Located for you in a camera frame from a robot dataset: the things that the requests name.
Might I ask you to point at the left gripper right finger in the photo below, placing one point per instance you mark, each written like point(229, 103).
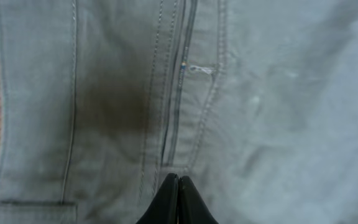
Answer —
point(191, 207)

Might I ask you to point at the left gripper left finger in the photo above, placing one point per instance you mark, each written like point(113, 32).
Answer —
point(163, 208)

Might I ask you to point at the grey shorts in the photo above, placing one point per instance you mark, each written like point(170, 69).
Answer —
point(255, 101)

